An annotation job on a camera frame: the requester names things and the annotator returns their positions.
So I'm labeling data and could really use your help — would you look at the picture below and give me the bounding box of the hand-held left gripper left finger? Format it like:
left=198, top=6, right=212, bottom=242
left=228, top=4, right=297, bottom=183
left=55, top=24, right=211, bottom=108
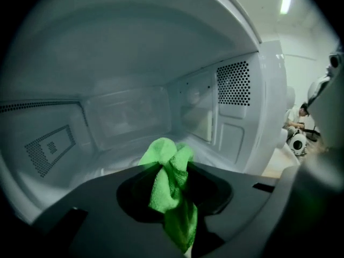
left=31, top=162, right=187, bottom=258

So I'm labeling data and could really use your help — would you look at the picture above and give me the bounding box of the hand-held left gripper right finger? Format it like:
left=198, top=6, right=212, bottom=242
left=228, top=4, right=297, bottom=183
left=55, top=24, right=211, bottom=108
left=187, top=161, right=282, bottom=258

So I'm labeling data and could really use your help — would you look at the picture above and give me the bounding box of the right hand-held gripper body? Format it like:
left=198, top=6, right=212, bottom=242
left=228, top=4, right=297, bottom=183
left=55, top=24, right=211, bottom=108
left=306, top=51, right=344, bottom=145

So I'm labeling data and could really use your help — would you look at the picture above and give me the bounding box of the green cloth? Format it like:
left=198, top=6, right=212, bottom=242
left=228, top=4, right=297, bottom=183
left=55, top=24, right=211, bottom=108
left=138, top=137, right=198, bottom=254

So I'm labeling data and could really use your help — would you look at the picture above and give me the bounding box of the white microwave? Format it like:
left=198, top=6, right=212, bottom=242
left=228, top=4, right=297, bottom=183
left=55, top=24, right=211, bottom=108
left=0, top=0, right=289, bottom=227

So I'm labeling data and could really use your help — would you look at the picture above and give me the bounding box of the white round device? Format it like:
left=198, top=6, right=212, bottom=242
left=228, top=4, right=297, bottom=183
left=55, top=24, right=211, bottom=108
left=286, top=132, right=307, bottom=156

